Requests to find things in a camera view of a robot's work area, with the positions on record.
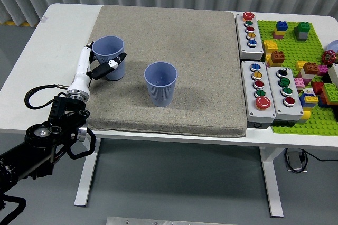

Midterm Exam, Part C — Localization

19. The blue yellow pink brick stack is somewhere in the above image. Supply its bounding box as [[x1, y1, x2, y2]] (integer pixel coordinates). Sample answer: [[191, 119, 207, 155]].
[[272, 21, 289, 39]]

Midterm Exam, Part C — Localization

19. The green grey brick stack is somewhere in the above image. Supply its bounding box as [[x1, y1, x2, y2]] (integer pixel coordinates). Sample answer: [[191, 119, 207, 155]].
[[293, 21, 311, 42]]

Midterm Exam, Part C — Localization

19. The brown toy brick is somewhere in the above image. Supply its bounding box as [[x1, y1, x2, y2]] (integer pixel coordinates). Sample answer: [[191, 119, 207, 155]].
[[269, 50, 286, 65]]

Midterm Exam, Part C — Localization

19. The yellow toy brick stack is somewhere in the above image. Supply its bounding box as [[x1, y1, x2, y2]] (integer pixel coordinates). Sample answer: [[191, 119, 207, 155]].
[[263, 40, 278, 54]]

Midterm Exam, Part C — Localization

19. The yellow white toy brick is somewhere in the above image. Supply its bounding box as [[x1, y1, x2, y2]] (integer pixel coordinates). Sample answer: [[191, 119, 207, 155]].
[[297, 110, 312, 125]]

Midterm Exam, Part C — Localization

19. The brown white brick stack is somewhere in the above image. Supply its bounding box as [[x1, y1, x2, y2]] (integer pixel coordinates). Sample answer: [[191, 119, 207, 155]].
[[302, 62, 320, 79]]

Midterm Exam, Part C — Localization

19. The pale blue bowl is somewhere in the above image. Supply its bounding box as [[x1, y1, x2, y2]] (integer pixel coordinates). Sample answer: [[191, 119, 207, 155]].
[[326, 39, 338, 52]]

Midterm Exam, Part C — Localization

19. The white table leg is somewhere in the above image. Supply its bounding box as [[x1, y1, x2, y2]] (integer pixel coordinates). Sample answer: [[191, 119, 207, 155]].
[[73, 137, 101, 208], [258, 146, 286, 218]]

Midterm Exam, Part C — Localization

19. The small magenta toy brick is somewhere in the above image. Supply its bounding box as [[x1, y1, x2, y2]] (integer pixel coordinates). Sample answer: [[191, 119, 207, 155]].
[[316, 64, 329, 76]]

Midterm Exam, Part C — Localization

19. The blue ribbed plastic cup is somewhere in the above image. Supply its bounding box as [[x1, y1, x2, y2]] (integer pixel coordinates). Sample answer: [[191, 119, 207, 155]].
[[144, 61, 178, 108], [92, 35, 126, 81]]

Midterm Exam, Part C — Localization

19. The green toy brick baseplate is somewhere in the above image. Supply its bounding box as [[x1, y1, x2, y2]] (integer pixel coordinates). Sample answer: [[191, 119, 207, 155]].
[[256, 20, 338, 136]]

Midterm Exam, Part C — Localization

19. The black power cable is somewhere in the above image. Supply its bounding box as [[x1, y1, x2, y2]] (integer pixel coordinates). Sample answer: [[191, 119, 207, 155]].
[[284, 147, 338, 174]]

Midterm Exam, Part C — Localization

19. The large green toy brick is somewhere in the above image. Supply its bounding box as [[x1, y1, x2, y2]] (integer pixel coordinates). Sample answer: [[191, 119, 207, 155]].
[[320, 83, 338, 102]]

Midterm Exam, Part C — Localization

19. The grey five-button box, small red stop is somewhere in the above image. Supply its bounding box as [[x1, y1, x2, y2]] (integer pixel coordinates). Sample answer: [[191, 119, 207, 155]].
[[234, 11, 265, 61]]

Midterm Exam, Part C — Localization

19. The grey power adapter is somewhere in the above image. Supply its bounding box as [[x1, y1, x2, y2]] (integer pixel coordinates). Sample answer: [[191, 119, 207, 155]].
[[287, 151, 304, 172]]

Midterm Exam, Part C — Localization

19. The grey-brown fabric mat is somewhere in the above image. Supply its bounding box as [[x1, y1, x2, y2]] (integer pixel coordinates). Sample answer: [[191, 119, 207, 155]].
[[71, 5, 248, 138]]

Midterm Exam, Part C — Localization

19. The white box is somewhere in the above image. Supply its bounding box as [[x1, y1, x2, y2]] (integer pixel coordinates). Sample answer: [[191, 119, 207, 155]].
[[327, 63, 338, 85]]

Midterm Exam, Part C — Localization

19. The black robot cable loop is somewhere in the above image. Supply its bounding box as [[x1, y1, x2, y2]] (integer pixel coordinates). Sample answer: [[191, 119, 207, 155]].
[[0, 192, 27, 225]]

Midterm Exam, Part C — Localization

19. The red toy brick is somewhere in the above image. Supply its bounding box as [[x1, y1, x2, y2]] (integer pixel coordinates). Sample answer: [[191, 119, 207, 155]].
[[311, 81, 326, 96]]

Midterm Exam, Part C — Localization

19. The grey four-button box, black knob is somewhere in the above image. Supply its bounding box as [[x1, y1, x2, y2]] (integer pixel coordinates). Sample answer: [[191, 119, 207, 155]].
[[266, 65, 304, 127]]

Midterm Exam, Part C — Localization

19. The grey five-button box, large red stop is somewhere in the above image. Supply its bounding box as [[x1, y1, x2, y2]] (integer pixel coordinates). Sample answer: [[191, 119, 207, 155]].
[[240, 60, 277, 130]]

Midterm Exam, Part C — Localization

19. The red valve wheel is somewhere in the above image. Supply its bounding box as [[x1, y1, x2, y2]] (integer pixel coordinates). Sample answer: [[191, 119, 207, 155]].
[[321, 50, 337, 65]]

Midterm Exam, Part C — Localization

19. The pink toy brick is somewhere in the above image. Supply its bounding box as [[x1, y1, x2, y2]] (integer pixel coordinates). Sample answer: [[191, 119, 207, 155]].
[[293, 77, 312, 90]]

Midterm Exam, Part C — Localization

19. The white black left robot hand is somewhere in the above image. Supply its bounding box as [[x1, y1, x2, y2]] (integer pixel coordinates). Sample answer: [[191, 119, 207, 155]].
[[67, 41, 128, 96]]

